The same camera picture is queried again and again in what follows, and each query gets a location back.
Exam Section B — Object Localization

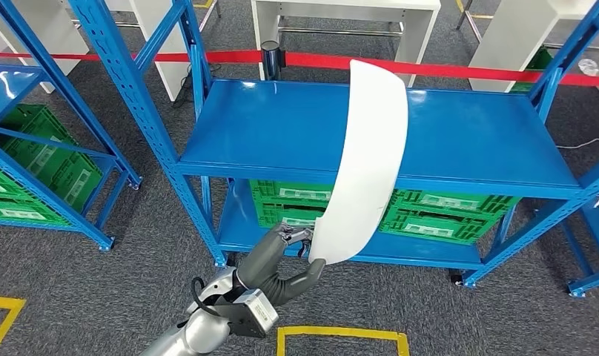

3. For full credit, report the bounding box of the white table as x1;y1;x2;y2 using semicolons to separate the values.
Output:
250;0;442;90
105;0;203;102
469;0;599;107
0;0;90;94

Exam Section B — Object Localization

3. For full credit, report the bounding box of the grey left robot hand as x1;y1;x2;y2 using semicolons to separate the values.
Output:
235;222;328;306

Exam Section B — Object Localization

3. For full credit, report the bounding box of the steel table frame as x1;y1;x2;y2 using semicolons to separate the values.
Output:
70;0;221;31
455;0;599;50

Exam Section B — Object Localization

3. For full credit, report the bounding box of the white curved plastic part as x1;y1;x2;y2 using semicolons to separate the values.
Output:
308;59;409;266

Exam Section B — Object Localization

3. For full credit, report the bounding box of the red barrier belt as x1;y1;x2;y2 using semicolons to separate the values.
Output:
0;49;599;88

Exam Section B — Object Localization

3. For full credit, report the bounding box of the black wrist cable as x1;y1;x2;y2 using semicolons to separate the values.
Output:
190;276;222;318

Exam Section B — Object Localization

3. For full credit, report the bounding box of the white floor cable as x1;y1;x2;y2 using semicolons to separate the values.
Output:
556;138;599;151

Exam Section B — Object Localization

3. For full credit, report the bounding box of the blue metal shelf rack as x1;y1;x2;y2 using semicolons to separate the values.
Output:
557;191;599;299
67;0;599;290
0;0;143;252

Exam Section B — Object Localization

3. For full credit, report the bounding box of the black barrier post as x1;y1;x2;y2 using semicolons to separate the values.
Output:
259;40;287;82

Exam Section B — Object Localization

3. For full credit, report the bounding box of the yellow floor tape square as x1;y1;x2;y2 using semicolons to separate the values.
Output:
277;326;411;356
0;295;27;356

